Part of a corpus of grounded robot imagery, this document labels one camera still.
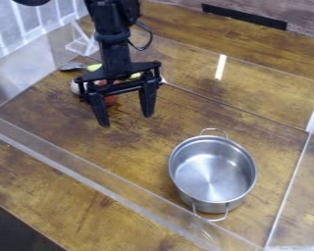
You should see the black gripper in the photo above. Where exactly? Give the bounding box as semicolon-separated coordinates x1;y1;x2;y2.
73;61;160;127

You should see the red and white toy mushroom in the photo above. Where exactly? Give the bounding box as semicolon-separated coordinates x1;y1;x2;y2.
70;80;116;107

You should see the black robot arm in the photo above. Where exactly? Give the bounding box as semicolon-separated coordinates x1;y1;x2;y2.
74;0;160;126

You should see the yellow-handled spoon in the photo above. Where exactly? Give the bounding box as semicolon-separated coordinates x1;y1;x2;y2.
58;61;144;80

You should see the clear acrylic triangle bracket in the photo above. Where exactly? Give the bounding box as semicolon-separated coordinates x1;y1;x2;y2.
65;22;99;56

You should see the black cable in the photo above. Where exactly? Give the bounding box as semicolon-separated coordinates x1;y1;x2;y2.
127;19;155;53

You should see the silver pot with handles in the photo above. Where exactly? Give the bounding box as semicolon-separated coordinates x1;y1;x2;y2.
168;128;258;222

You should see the clear acrylic enclosure wall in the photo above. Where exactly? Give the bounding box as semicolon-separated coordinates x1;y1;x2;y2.
0;119;314;251

